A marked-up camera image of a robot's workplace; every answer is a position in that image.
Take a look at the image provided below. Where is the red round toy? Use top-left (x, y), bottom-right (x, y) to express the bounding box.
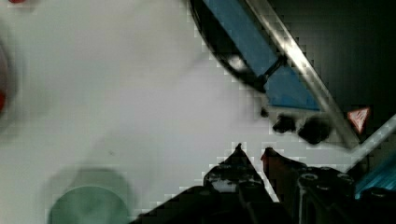
top-left (0, 48), bottom-right (8, 112)

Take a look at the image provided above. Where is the green perforated oval dish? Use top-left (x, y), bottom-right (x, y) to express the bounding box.
top-left (46, 168), bottom-right (132, 224)

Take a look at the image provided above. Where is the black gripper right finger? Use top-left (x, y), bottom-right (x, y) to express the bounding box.
top-left (262, 147), bottom-right (307, 224)

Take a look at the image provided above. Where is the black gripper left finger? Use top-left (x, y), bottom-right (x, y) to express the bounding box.
top-left (203, 144), bottom-right (273, 224)

